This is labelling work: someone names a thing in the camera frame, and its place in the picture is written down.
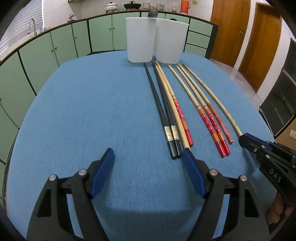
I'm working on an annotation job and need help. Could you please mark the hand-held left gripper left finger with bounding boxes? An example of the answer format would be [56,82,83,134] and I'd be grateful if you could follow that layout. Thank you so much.
[26,148,115,241]

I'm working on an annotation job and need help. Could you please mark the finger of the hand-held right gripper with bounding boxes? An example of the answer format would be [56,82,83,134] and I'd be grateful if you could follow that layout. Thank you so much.
[239,135,270,168]
[245,133,296,161]

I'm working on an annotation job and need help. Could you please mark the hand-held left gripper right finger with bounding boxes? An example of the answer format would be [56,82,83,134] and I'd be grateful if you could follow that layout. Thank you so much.
[183,148,271,241]

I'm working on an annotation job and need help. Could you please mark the dark red-handled bamboo chopstick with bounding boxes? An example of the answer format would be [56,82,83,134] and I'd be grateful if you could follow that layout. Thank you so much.
[178,65,233,144]

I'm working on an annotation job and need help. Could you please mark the plain bamboo chopstick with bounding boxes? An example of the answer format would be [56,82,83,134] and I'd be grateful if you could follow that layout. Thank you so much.
[154,64,189,150]
[183,64,243,137]

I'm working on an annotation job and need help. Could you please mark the black chopstick with metal band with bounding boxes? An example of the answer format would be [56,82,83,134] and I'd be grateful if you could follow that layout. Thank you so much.
[152,62,183,156]
[143,62,177,160]

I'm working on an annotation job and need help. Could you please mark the white plastic utensil holder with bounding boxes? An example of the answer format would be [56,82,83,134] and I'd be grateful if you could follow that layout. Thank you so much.
[125,17,158,63]
[155,19,188,64]

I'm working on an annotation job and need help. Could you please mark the person's right hand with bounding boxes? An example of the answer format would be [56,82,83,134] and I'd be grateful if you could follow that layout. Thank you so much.
[265,191,296,225]

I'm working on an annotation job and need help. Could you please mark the cardboard box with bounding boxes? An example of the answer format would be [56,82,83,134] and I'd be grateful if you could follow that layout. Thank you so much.
[274,123,296,151]

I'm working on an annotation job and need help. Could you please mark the dark glass-front cabinet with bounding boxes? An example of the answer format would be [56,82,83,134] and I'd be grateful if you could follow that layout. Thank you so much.
[259,38,296,139]

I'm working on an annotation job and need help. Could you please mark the blue tablecloth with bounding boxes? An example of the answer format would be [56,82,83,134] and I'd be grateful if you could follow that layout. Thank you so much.
[5,50,281,241]

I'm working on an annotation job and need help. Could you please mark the wooden door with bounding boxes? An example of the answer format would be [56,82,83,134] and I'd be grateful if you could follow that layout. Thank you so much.
[238,2,284,92]
[209,0,251,67]

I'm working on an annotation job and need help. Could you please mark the green kitchen base cabinets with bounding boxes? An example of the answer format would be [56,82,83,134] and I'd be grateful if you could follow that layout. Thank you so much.
[0,11,219,167]

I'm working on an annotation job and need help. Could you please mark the orange jug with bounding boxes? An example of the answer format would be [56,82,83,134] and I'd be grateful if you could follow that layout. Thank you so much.
[181,0,192,15]

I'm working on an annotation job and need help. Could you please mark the chrome kitchen faucet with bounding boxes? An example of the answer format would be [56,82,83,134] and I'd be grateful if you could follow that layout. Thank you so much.
[28,19,37,36]

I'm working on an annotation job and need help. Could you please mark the black wok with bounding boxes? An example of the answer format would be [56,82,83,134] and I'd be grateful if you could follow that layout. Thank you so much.
[123,1,140,11]

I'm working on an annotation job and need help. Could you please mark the window blinds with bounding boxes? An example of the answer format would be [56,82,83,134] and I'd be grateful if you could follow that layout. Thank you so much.
[0,0,44,61]

